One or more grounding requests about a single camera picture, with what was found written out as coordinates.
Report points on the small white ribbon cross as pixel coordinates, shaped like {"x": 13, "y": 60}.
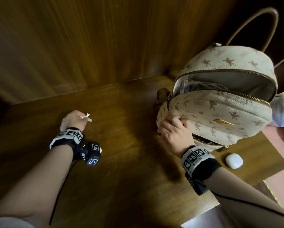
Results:
{"x": 86, "y": 117}

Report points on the person's white sleeve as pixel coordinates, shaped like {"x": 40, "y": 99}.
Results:
{"x": 6, "y": 223}

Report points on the person's left hand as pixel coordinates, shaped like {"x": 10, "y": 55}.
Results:
{"x": 73, "y": 119}

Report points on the white plastic bag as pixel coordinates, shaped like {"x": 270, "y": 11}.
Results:
{"x": 282, "y": 109}

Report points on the person's right hand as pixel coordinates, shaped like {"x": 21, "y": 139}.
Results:
{"x": 177, "y": 135}

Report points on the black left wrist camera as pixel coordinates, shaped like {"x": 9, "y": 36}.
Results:
{"x": 93, "y": 154}

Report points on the white earbuds case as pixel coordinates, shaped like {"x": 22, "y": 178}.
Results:
{"x": 234, "y": 161}

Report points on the large crinkled bag black contents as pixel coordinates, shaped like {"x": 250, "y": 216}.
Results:
{"x": 196, "y": 85}

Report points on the person's right forearm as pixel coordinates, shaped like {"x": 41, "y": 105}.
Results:
{"x": 246, "y": 201}

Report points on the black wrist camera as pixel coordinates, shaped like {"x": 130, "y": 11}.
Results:
{"x": 93, "y": 154}
{"x": 196, "y": 185}

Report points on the person's left forearm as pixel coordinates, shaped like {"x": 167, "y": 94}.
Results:
{"x": 32, "y": 182}

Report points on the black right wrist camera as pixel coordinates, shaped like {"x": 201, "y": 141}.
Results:
{"x": 196, "y": 185}

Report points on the beige horse-print backpack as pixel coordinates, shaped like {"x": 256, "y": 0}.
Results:
{"x": 222, "y": 111}

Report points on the left marker wristband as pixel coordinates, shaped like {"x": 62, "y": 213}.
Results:
{"x": 69, "y": 136}

